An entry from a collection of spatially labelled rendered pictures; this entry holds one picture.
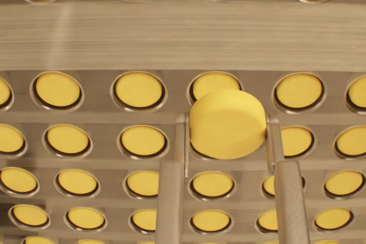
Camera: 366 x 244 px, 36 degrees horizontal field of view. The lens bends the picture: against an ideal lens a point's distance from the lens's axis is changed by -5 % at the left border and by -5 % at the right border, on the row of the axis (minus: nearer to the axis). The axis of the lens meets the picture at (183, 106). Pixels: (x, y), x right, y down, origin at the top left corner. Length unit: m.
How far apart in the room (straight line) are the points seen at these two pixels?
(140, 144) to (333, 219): 0.07
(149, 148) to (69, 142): 0.02
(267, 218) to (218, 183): 0.02
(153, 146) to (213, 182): 0.02
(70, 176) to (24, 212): 0.03
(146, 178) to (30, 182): 0.03
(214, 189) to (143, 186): 0.02
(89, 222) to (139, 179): 0.03
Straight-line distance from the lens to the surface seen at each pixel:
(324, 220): 0.18
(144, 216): 0.17
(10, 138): 0.16
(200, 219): 0.17
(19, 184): 0.17
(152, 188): 0.16
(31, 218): 0.18
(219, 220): 0.18
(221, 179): 0.16
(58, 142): 0.15
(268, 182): 0.16
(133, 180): 0.16
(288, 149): 0.15
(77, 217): 0.18
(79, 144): 0.15
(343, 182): 0.17
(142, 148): 0.15
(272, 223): 0.18
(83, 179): 0.16
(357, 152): 0.16
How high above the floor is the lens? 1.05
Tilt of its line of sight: 47 degrees down
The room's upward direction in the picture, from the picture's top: 178 degrees counter-clockwise
